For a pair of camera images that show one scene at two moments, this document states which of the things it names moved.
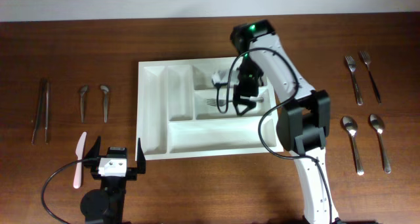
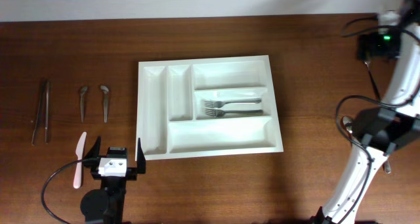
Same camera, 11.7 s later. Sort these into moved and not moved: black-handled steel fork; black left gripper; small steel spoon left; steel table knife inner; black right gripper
Moved: black right gripper
Not moved: black left gripper; steel table knife inner; small steel spoon left; black-handled steel fork
